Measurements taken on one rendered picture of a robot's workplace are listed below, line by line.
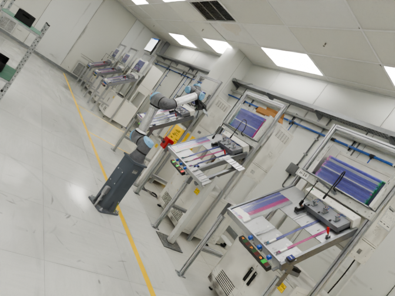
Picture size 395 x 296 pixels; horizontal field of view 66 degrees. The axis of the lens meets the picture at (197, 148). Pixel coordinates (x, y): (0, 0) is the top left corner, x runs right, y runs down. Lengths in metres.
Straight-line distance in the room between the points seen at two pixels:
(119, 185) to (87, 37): 9.00
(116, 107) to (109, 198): 4.95
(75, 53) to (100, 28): 1.18
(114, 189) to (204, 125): 2.32
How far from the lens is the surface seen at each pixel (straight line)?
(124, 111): 7.74
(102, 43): 11.56
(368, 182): 2.65
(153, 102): 2.84
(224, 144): 3.55
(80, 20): 11.44
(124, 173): 2.83
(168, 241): 3.22
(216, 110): 4.81
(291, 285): 2.51
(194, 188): 3.54
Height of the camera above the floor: 1.14
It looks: 3 degrees down
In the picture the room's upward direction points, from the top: 36 degrees clockwise
